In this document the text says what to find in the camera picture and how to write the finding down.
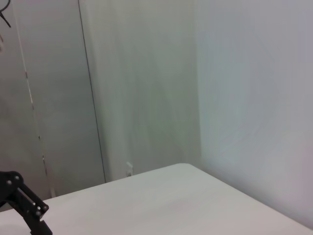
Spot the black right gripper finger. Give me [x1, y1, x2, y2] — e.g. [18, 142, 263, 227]
[0, 170, 53, 235]

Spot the thin black wire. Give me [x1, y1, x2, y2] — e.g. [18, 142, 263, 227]
[0, 0, 12, 28]

